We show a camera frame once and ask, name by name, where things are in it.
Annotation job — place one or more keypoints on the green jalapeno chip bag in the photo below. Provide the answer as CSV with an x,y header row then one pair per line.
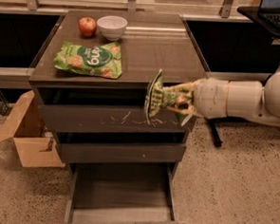
x,y
159,96

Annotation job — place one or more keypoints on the metal window railing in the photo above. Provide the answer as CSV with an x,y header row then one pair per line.
x,y
200,10

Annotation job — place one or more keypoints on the white ceramic bowl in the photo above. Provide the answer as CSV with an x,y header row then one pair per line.
x,y
112,27

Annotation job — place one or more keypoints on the bottom grey drawer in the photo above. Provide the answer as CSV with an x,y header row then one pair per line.
x,y
125,193

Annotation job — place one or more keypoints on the open cardboard box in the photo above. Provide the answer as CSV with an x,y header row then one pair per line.
x,y
34,144

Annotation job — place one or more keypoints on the grey drawer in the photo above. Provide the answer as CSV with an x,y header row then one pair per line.
x,y
121,147
125,193
91,110

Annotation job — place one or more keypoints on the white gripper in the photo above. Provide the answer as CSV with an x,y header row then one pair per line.
x,y
211,97

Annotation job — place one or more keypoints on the top grey drawer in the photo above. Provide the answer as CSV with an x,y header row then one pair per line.
x,y
91,110

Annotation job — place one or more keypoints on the large green snack bag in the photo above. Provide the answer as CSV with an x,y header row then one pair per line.
x,y
100,61

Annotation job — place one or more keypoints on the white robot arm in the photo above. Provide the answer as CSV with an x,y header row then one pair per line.
x,y
251,101

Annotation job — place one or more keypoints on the middle grey drawer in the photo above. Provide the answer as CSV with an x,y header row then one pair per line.
x,y
121,147

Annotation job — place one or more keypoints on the red apple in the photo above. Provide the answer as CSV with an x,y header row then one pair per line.
x,y
87,26

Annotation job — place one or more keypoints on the grey drawer cabinet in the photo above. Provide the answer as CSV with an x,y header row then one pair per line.
x,y
151,42

